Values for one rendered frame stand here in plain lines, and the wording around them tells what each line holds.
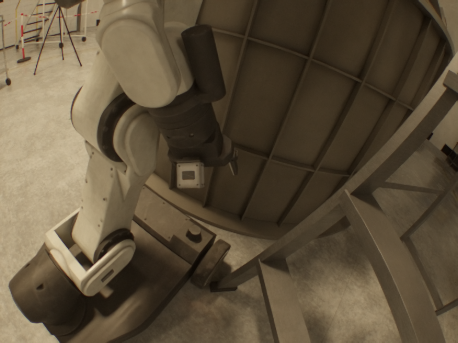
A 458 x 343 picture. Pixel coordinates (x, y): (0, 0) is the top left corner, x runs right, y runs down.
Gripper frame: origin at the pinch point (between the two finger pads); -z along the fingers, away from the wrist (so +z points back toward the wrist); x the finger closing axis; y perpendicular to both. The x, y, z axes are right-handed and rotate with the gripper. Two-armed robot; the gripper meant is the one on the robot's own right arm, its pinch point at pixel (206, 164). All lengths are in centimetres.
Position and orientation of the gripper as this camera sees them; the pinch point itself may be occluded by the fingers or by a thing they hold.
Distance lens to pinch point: 42.9
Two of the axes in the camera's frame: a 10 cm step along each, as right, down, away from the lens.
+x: 9.9, -0.3, -1.7
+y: 0.6, -8.5, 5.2
